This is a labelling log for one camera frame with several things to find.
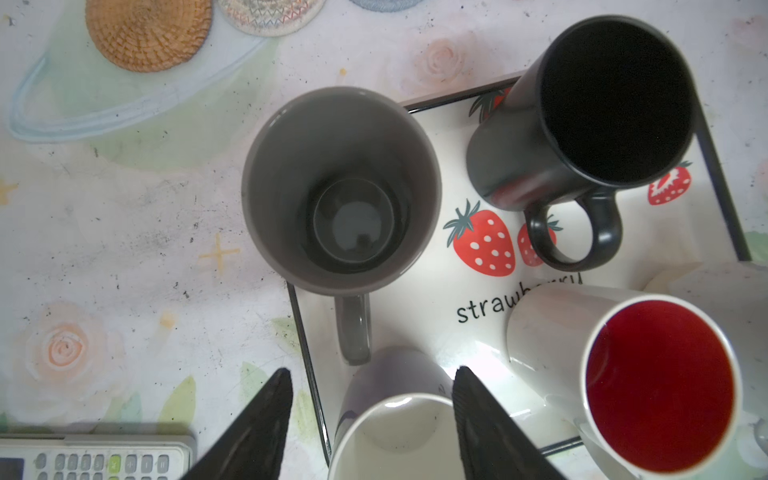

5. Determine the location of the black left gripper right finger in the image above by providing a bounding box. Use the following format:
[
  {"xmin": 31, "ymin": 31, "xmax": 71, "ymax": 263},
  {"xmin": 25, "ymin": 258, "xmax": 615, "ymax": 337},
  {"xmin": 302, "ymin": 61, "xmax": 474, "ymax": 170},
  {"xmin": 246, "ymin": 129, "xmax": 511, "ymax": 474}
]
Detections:
[{"xmin": 452, "ymin": 366, "xmax": 563, "ymax": 479}]

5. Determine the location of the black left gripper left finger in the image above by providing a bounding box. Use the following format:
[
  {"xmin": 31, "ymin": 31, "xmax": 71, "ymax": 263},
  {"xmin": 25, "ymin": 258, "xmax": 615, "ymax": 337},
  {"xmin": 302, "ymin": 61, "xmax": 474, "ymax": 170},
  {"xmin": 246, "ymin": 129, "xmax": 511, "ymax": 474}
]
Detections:
[{"xmin": 184, "ymin": 368, "xmax": 293, "ymax": 480}]

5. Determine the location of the white mug purple handle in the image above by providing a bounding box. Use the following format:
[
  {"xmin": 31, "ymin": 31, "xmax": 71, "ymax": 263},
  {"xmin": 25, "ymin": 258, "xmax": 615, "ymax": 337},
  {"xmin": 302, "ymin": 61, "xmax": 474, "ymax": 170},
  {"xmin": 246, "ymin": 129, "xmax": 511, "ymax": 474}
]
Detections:
[{"xmin": 328, "ymin": 347, "xmax": 465, "ymax": 479}]

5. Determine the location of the grey metal mug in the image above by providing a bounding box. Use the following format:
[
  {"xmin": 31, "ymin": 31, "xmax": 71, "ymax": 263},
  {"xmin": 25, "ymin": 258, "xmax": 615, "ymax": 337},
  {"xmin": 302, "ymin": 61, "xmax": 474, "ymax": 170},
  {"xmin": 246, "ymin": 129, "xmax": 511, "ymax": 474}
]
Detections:
[{"xmin": 241, "ymin": 86, "xmax": 442, "ymax": 366}]

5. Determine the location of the black mug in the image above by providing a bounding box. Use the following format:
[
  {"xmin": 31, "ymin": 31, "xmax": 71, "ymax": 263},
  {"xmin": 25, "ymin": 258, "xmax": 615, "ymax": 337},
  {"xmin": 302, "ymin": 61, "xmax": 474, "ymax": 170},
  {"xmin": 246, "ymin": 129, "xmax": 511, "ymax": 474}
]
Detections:
[{"xmin": 466, "ymin": 15, "xmax": 697, "ymax": 272}]

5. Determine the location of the multicolour woven round coaster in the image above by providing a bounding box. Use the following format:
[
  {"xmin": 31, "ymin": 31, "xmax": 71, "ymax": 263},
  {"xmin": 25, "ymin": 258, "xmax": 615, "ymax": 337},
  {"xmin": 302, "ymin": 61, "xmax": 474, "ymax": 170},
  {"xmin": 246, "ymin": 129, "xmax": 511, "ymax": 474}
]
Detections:
[{"xmin": 216, "ymin": 0, "xmax": 325, "ymax": 37}]

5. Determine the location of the grey woven round coaster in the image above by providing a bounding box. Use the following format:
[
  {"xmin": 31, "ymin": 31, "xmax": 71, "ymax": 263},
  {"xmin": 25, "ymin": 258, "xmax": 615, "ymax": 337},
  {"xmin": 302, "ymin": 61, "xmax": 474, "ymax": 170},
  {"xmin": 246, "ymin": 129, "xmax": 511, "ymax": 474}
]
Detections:
[{"xmin": 351, "ymin": 0, "xmax": 423, "ymax": 13}]

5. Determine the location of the tan rattan round coaster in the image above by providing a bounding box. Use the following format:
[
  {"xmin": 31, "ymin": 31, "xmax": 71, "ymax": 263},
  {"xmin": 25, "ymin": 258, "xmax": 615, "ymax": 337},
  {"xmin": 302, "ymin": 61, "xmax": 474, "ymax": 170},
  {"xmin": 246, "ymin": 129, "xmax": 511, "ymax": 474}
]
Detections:
[{"xmin": 85, "ymin": 0, "xmax": 213, "ymax": 73}]

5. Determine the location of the white strawberry print tray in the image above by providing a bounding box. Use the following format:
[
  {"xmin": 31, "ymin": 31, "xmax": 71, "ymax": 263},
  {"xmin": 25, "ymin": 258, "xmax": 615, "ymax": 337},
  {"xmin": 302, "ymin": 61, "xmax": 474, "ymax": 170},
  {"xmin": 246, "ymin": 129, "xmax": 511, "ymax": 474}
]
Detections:
[{"xmin": 286, "ymin": 71, "xmax": 752, "ymax": 468}]

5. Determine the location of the white scientific calculator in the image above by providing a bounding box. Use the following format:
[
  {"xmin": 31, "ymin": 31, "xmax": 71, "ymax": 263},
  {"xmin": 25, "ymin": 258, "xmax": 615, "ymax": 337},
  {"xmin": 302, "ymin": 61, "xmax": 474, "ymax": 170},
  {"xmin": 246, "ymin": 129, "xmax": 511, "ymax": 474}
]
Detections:
[{"xmin": 1, "ymin": 434, "xmax": 196, "ymax": 480}]

